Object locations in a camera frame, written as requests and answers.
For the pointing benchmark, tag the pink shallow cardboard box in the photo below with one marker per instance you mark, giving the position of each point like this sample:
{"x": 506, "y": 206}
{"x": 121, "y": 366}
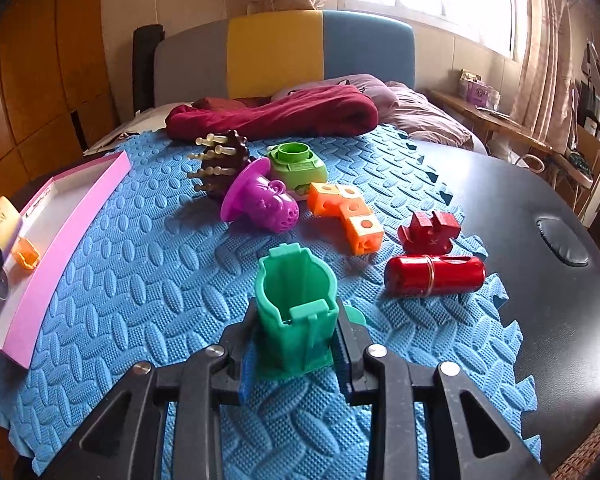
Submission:
{"x": 65, "y": 240}

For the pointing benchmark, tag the red metallic cylinder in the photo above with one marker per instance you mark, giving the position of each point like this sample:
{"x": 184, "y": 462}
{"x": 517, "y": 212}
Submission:
{"x": 455, "y": 272}

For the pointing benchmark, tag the lime green white toy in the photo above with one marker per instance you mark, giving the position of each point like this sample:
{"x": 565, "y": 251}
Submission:
{"x": 300, "y": 170}

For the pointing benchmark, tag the blue foam puzzle mat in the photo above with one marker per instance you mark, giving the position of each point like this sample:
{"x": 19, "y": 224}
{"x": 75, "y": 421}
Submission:
{"x": 155, "y": 285}

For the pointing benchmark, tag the grey yellow blue headboard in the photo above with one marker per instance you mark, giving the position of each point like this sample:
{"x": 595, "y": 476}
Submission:
{"x": 280, "y": 55}

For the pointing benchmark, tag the orange plastic scoop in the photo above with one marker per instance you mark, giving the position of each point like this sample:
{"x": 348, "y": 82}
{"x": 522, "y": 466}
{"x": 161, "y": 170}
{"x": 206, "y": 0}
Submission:
{"x": 26, "y": 255}

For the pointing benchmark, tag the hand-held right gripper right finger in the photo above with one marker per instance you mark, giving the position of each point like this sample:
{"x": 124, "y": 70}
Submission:
{"x": 342, "y": 360}

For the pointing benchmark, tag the wooden side desk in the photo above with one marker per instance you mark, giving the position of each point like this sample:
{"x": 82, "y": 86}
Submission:
{"x": 480, "y": 112}

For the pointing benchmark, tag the dark red puzzle piece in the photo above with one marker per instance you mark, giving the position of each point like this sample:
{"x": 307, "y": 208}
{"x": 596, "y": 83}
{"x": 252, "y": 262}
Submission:
{"x": 425, "y": 235}

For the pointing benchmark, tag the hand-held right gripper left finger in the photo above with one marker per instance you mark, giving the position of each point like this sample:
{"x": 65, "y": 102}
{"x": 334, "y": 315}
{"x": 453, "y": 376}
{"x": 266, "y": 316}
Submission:
{"x": 246, "y": 385}

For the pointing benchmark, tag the wooden wardrobe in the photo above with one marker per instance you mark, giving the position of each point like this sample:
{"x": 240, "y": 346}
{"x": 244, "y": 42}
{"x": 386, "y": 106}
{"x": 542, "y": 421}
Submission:
{"x": 40, "y": 60}

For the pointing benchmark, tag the purple plastic toy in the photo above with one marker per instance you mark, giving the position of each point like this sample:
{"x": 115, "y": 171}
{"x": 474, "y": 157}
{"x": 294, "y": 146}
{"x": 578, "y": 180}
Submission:
{"x": 270, "y": 205}

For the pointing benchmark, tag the cat print pillow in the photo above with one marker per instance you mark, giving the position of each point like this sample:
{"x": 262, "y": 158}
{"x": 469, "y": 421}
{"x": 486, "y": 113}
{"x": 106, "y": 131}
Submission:
{"x": 430, "y": 115}

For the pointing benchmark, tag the brown pegged massage comb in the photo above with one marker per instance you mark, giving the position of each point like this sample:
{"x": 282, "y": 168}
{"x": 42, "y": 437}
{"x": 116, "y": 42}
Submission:
{"x": 232, "y": 160}

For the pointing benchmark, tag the black stereo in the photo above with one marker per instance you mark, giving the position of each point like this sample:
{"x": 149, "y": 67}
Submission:
{"x": 597, "y": 110}

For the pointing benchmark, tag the maroon blanket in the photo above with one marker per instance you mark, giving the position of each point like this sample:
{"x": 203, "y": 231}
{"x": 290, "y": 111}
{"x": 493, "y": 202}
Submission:
{"x": 290, "y": 115}

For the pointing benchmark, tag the pink storage box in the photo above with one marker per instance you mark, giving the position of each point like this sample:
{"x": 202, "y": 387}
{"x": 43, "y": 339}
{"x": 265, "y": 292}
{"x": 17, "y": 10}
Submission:
{"x": 477, "y": 90}

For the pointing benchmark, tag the green plastic toy plunger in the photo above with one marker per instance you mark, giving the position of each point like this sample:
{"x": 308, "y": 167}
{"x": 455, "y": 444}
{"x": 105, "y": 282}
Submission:
{"x": 295, "y": 330}

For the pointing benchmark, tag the orange linked cubes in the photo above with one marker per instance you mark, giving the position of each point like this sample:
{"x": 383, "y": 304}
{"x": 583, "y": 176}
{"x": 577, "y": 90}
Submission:
{"x": 330, "y": 202}

